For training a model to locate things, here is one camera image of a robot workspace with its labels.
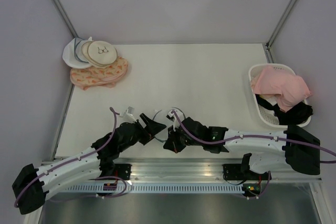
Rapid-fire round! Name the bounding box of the black garment in basket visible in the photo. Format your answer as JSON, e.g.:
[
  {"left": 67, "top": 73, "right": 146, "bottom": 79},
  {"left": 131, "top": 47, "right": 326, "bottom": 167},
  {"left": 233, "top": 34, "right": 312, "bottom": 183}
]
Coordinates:
[{"left": 255, "top": 94, "right": 313, "bottom": 125}]

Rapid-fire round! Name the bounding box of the white mesh laundry bag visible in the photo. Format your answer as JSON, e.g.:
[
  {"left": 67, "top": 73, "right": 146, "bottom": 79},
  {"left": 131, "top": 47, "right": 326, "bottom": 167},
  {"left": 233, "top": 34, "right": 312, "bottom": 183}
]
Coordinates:
[{"left": 152, "top": 107, "right": 186, "bottom": 143}]

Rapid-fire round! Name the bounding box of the pink patterned laundry bag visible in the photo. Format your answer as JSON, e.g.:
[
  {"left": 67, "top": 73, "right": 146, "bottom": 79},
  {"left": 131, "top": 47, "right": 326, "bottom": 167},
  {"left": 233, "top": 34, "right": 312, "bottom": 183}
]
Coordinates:
[{"left": 70, "top": 57, "right": 129, "bottom": 90}]

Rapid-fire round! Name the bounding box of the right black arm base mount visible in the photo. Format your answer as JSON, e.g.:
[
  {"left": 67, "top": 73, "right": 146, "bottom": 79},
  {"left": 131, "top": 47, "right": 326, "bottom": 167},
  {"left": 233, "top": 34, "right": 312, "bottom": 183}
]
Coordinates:
[{"left": 222, "top": 164, "right": 268, "bottom": 185}]

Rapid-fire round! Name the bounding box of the white slotted cable duct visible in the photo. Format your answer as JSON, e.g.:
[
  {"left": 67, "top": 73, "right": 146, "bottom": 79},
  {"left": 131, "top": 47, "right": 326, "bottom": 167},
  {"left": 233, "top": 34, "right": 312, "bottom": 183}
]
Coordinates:
[{"left": 63, "top": 182, "right": 244, "bottom": 194}]

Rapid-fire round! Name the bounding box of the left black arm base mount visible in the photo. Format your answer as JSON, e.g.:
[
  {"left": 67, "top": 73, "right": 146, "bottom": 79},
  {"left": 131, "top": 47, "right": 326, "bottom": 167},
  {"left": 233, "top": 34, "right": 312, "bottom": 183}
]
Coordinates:
[{"left": 99, "top": 163, "right": 132, "bottom": 180}]

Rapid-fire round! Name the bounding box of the white plastic laundry basket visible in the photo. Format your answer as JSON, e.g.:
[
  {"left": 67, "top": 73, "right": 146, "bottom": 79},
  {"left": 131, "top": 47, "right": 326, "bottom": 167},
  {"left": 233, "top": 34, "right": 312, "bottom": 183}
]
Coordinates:
[{"left": 248, "top": 63, "right": 312, "bottom": 128}]

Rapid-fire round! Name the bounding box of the white blue-trimmed mesh bag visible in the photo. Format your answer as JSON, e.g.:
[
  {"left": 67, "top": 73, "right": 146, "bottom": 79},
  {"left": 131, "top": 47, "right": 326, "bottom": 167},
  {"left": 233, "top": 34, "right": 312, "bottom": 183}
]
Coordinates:
[{"left": 62, "top": 37, "right": 92, "bottom": 69}]

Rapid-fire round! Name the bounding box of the aluminium mounting rail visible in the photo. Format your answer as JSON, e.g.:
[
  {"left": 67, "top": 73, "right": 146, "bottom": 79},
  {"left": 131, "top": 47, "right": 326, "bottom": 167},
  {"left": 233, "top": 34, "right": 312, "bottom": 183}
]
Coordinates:
[{"left": 113, "top": 158, "right": 322, "bottom": 183}]

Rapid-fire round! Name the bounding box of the beige bag with bra drawing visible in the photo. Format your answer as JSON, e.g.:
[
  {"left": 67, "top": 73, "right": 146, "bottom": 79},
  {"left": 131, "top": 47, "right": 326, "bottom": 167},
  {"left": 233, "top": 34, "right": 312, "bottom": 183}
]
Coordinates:
[{"left": 80, "top": 41, "right": 118, "bottom": 68}]

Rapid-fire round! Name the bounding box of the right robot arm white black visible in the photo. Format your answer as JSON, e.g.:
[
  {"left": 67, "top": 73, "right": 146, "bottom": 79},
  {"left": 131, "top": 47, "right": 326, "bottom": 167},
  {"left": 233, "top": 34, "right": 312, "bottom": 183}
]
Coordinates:
[{"left": 163, "top": 118, "right": 320, "bottom": 179}]

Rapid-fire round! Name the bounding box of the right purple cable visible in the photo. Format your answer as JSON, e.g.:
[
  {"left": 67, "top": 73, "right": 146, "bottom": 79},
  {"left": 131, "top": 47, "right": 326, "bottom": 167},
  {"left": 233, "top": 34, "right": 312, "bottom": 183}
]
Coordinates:
[{"left": 170, "top": 110, "right": 336, "bottom": 164}]

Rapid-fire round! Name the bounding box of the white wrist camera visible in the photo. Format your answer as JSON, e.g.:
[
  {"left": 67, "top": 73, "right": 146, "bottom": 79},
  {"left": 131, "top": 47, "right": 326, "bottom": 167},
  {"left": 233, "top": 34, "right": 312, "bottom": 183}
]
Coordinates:
[
  {"left": 119, "top": 106, "right": 136, "bottom": 122},
  {"left": 166, "top": 109, "right": 179, "bottom": 124}
]

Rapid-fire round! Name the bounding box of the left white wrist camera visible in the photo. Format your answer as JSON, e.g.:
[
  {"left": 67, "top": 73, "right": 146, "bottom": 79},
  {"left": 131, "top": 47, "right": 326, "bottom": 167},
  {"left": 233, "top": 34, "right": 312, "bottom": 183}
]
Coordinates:
[{"left": 119, "top": 106, "right": 136, "bottom": 122}]

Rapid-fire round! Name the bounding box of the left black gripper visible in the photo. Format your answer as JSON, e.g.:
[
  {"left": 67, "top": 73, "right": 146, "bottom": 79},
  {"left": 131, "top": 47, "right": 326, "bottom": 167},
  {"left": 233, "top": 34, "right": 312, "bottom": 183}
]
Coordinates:
[{"left": 119, "top": 113, "right": 166, "bottom": 152}]

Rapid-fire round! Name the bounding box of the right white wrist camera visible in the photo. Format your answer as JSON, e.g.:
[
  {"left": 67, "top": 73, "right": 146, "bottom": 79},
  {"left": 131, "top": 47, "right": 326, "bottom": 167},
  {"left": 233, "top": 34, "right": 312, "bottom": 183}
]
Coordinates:
[{"left": 166, "top": 109, "right": 179, "bottom": 124}]

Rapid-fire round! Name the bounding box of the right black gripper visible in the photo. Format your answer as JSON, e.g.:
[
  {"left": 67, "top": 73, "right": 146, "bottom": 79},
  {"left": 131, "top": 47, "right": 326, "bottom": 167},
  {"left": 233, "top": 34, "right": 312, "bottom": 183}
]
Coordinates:
[{"left": 164, "top": 123, "right": 203, "bottom": 153}]

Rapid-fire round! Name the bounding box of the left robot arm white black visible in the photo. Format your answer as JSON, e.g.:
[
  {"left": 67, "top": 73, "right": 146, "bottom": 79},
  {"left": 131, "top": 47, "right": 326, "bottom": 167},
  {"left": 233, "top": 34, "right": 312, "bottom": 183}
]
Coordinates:
[{"left": 12, "top": 113, "right": 166, "bottom": 215}]

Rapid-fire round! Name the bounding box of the pink bra in basket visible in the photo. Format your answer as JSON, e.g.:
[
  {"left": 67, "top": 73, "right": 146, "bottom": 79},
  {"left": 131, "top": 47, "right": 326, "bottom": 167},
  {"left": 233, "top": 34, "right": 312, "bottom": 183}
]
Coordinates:
[{"left": 250, "top": 66, "right": 312, "bottom": 112}]

